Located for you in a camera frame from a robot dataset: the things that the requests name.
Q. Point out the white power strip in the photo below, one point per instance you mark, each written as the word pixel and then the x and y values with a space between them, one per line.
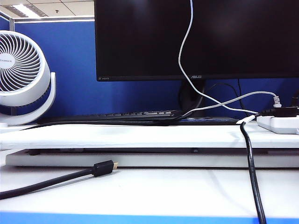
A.
pixel 280 123

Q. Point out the black plug adapter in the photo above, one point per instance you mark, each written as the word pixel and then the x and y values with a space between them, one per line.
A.
pixel 285 111

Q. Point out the black monitor stand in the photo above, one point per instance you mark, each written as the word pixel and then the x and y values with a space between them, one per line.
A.
pixel 191 98

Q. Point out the white flat board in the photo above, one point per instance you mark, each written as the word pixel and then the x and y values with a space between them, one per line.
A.
pixel 163 161

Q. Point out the blue office partition panel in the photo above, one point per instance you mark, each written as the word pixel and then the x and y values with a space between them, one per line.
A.
pixel 74 70

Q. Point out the white raised desk shelf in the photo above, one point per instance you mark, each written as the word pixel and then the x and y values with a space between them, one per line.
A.
pixel 149 140

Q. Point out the ceiling light panel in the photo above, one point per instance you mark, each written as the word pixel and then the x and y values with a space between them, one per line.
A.
pixel 23 10

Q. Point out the black computer keyboard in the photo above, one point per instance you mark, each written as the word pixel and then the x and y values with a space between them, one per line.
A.
pixel 140 114

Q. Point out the white round desk fan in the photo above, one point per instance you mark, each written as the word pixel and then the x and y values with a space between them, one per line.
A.
pixel 23 63

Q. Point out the black ASUS computer monitor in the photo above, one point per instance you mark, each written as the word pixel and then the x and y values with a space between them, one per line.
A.
pixel 140 35

